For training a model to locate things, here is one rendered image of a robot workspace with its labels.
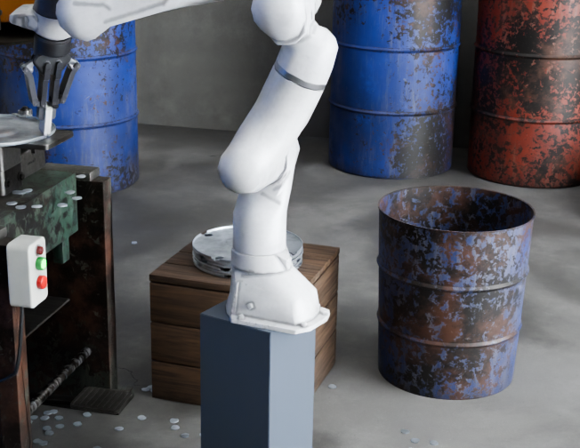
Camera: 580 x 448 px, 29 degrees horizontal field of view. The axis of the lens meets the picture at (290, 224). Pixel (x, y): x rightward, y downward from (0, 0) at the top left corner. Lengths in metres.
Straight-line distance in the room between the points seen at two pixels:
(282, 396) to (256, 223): 0.38
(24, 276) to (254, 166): 0.51
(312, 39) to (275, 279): 0.50
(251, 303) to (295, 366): 0.19
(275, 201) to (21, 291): 0.54
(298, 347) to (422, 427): 0.61
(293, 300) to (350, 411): 0.73
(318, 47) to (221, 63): 3.68
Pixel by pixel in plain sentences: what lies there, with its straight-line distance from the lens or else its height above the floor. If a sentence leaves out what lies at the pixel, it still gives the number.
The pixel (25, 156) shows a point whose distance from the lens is 2.67.
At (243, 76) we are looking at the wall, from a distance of 5.80.
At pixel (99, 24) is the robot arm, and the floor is 1.06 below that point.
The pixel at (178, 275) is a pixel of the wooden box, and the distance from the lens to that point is 2.86.
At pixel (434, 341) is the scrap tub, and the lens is 2.96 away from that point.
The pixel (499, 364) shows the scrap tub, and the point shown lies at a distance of 3.06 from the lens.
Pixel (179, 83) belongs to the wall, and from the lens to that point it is 5.91.
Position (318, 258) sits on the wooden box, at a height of 0.35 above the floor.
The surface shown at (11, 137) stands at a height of 0.78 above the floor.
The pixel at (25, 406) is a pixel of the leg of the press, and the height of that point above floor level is 0.25.
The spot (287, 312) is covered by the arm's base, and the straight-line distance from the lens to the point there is 2.28.
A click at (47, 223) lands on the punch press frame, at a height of 0.57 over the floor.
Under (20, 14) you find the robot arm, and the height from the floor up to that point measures 1.05.
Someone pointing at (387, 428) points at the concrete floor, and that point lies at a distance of 2.88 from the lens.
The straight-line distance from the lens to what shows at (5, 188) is 2.53.
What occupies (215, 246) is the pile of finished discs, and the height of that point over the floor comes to 0.40.
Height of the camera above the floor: 1.37
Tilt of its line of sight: 18 degrees down
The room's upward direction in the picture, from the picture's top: 1 degrees clockwise
